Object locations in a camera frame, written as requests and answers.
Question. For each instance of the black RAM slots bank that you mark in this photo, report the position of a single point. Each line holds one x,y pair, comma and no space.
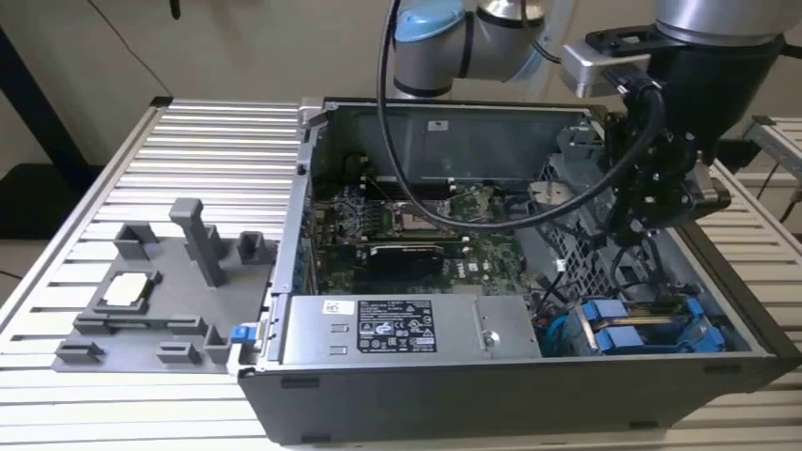
425,190

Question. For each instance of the silver chipset heatsink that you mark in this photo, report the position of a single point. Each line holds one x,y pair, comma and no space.
479,287

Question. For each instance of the black PC case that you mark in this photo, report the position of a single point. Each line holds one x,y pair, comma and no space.
437,404

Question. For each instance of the grey parts rack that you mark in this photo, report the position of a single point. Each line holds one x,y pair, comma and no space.
181,300

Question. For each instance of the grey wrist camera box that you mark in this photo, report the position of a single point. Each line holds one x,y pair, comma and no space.
707,197

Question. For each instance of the black desk frame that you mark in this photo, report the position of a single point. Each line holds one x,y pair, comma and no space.
37,202

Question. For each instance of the green motherboard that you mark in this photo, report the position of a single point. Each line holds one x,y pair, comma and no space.
495,253

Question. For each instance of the silver power supply unit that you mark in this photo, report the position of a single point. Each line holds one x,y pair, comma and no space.
313,329

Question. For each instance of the grey disk bay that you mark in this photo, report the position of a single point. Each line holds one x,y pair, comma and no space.
730,336

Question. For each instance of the silver CPU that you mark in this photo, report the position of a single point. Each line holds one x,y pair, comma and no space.
128,286

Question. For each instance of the CPU socket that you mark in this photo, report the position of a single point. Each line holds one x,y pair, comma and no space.
404,221

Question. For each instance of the black graphics card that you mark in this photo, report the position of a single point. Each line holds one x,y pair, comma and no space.
404,263

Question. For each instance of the aluminium profile rail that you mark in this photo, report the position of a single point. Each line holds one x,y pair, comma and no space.
776,136

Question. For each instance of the grey perforated drive cage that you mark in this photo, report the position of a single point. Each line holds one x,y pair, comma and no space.
576,225

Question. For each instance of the silver metal latch bracket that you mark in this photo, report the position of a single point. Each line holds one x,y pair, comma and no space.
551,195

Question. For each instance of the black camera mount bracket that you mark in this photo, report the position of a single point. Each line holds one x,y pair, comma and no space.
598,37

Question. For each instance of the blue case latch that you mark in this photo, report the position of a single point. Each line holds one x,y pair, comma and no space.
243,333

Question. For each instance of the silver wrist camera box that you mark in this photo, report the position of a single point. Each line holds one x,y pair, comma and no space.
595,70

